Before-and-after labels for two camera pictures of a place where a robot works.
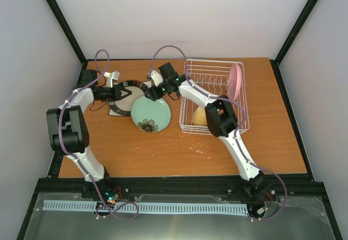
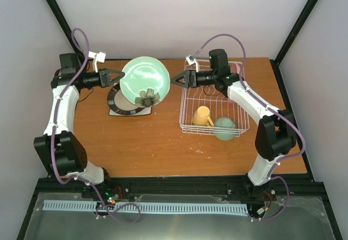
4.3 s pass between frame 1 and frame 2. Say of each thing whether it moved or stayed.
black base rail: stayed
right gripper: moved
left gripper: moved
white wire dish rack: stayed
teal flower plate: moved
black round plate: stayed
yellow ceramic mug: stayed
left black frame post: stayed
